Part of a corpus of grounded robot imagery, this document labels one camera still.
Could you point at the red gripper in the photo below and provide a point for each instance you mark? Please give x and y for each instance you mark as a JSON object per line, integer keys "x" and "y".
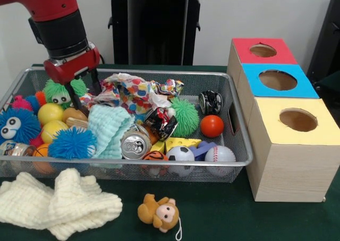
{"x": 71, "y": 68}

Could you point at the mint green cloth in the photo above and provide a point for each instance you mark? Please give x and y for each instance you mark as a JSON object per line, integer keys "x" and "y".
{"x": 109, "y": 126}

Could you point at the colourful dotted paper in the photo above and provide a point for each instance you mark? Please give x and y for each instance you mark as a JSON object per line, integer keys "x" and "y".
{"x": 132, "y": 92}

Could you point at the cream knitted cloth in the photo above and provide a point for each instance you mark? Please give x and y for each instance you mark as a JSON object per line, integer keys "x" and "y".
{"x": 66, "y": 206}

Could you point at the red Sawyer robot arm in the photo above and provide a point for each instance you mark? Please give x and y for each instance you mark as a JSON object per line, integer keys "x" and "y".
{"x": 53, "y": 17}

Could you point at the shallow mesh bin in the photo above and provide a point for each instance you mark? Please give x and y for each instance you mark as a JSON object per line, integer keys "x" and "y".
{"x": 239, "y": 134}

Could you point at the wooden box with three holes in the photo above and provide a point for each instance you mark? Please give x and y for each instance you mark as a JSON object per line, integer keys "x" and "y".
{"x": 289, "y": 166}

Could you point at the green spiky puffer toy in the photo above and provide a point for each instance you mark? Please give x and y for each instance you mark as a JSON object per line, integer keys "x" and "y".
{"x": 57, "y": 92}

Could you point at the small blue spiky puffer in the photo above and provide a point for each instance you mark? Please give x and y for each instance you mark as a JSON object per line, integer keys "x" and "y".
{"x": 71, "y": 144}

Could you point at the crushed beige drink can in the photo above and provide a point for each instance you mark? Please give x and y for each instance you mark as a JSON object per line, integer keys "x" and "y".
{"x": 135, "y": 146}

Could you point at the blue spiky puffer toy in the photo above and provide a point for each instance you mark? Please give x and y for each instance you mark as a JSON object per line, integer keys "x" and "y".
{"x": 18, "y": 126}

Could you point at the crushed red cola can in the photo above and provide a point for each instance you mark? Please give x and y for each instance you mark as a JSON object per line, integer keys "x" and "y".
{"x": 160, "y": 122}

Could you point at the small bright green toy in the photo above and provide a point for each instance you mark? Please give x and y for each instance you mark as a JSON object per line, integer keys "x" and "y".
{"x": 186, "y": 116}

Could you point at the yellow cheese wedge toy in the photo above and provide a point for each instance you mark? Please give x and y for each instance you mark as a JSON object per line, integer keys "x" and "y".
{"x": 180, "y": 142}

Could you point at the small soccer ball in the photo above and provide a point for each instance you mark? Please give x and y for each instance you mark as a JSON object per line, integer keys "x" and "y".
{"x": 180, "y": 157}

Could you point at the crushed black can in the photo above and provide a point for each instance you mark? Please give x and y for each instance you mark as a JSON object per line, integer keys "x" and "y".
{"x": 210, "y": 102}

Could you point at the small orange ball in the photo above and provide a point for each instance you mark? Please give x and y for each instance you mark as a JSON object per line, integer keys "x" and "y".
{"x": 212, "y": 126}

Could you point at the brown plush monkey toy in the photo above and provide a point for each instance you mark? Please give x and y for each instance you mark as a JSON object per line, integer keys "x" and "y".
{"x": 159, "y": 211}

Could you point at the white baseball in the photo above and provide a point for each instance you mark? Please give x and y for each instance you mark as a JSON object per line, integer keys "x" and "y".
{"x": 220, "y": 157}

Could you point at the dark green side table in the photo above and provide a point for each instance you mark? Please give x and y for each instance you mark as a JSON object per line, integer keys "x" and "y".
{"x": 332, "y": 86}

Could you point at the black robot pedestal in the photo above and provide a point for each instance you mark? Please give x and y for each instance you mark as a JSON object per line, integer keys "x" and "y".
{"x": 159, "y": 31}

